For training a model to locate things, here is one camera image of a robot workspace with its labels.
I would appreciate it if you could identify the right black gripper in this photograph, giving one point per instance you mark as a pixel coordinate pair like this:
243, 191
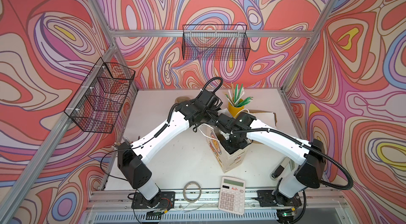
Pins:
232, 150

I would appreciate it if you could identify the white paper takeout bag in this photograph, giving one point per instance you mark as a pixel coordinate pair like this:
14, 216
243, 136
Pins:
213, 138

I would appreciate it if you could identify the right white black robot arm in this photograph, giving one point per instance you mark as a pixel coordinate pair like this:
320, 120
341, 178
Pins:
309, 156

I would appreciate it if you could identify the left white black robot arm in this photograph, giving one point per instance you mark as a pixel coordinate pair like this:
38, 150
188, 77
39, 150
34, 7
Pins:
132, 159

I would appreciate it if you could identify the yellow metal bucket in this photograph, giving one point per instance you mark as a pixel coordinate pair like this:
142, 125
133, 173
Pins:
235, 110

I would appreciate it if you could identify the bundle of wrapped straws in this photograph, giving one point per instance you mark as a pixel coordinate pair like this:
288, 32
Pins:
235, 96

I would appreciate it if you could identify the brown napkin holder box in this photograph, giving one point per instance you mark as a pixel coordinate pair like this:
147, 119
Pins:
264, 119

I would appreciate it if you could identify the silver black stapler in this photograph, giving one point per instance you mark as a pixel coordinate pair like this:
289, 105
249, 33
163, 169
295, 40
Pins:
286, 162

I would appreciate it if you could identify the white desk calculator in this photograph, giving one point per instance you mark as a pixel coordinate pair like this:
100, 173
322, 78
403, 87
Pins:
232, 195

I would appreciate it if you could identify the cup of coloured pencils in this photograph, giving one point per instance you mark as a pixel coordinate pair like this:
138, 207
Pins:
119, 144

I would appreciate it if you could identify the black wire basket back wall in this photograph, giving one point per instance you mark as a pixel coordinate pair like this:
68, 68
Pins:
224, 47

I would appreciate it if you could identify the black wire basket wall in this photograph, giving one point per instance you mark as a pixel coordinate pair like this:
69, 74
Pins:
224, 47
106, 88

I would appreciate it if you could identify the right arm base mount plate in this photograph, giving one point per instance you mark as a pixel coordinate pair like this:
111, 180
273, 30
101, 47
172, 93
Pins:
269, 198

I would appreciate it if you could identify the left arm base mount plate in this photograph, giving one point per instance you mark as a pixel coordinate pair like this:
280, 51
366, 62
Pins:
164, 200

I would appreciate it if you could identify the black wire basket left wall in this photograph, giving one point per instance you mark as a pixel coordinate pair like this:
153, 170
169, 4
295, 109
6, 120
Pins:
106, 88

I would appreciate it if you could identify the aluminium frame rail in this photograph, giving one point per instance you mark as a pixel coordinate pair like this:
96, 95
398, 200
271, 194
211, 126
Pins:
179, 33

